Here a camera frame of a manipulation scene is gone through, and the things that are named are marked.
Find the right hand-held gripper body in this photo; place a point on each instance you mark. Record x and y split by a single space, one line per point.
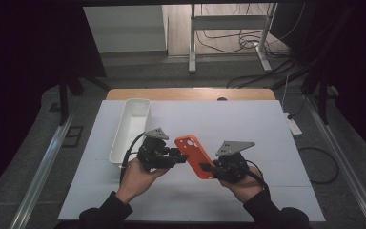
232 168

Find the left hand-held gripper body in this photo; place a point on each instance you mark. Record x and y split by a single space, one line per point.
154 156

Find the orange phone case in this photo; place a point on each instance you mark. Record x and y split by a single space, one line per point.
193 153

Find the person's right hand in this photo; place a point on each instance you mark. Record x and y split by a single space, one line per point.
248 187

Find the person's left hand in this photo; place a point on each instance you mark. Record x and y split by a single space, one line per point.
133 181

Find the white plastic storage bin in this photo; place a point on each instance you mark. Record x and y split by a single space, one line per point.
130 125

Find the white table mat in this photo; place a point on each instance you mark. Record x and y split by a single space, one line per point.
222 120

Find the wooden table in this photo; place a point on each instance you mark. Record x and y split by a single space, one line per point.
187 94

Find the white power strip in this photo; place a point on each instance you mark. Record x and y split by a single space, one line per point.
294 125

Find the black metal stand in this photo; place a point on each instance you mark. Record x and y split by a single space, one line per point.
323 98
64 95

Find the white panel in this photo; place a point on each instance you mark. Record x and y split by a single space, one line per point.
124 28

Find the aluminium rail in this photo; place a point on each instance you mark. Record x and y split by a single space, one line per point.
44 165
346 165

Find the white metal desk frame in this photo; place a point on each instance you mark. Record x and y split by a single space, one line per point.
228 22

